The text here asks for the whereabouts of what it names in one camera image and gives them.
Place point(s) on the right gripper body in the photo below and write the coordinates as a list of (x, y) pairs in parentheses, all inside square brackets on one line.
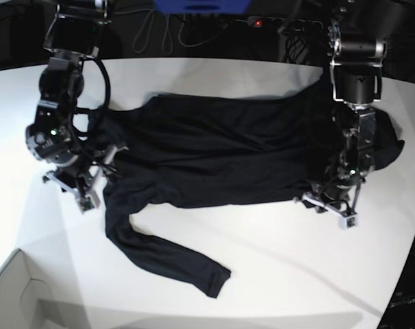
[(80, 175)]

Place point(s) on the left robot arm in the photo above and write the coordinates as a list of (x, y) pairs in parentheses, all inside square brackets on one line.
[(357, 33)]

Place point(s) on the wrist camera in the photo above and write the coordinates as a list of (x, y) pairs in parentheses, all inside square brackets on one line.
[(88, 202), (346, 221)]

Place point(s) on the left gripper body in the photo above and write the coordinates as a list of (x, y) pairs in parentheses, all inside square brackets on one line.
[(338, 198)]

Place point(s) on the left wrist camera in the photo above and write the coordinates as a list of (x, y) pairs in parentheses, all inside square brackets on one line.
[(346, 221)]

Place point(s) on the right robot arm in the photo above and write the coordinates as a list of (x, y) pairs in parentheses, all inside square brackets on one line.
[(72, 38)]

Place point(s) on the blue plastic bin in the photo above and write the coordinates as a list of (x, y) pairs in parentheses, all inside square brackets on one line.
[(201, 6)]

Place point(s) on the white cardboard box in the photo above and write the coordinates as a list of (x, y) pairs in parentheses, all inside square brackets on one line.
[(19, 305)]

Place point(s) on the black t-shirt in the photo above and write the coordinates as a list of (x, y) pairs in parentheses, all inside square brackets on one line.
[(197, 152)]

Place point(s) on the black power strip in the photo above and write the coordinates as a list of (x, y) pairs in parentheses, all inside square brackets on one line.
[(274, 23)]

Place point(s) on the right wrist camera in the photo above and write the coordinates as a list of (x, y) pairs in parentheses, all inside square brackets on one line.
[(88, 202)]

